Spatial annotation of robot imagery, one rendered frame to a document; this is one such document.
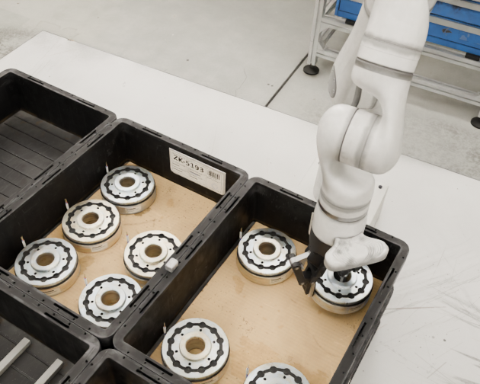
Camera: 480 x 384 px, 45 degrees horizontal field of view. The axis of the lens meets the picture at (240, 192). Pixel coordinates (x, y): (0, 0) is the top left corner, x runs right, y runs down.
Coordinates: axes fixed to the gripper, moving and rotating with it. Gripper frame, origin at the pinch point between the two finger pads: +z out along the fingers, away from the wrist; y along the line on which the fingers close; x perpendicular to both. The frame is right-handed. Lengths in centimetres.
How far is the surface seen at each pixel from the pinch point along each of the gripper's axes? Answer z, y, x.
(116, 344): -5.4, 33.6, 5.0
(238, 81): 90, -42, -173
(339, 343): 4.6, 0.1, 8.6
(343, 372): -5.2, 5.2, 17.4
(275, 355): 4.6, 10.6, 7.8
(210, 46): 90, -36, -206
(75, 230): 2.1, 37.4, -23.4
